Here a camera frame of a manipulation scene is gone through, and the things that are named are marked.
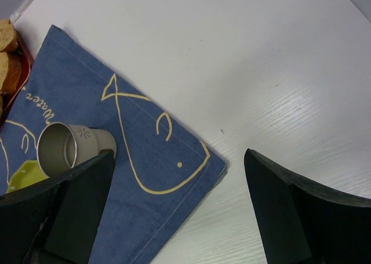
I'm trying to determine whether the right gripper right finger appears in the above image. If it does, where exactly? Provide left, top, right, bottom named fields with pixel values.
left=244, top=149, right=370, bottom=263

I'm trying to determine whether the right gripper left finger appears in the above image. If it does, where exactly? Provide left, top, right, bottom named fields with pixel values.
left=1, top=151, right=114, bottom=263

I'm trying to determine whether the brown bread slice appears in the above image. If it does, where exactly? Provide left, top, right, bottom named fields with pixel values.
left=1, top=52, right=22, bottom=95

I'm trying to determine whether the seeded bread roll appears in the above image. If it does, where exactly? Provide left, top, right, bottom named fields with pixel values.
left=1, top=19, right=18, bottom=52

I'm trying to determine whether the green dotted plate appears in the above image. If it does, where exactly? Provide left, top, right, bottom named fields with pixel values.
left=7, top=160, right=48, bottom=193

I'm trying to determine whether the metal cup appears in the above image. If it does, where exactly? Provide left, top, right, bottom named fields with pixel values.
left=37, top=122, right=117, bottom=178

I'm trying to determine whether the blue fish placemat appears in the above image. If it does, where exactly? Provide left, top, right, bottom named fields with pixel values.
left=1, top=26, right=227, bottom=263

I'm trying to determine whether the red tray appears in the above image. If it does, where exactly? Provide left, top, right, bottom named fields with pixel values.
left=1, top=31, right=34, bottom=125

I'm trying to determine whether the aluminium back rail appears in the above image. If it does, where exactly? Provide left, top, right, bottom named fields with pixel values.
left=10, top=0, right=34, bottom=23

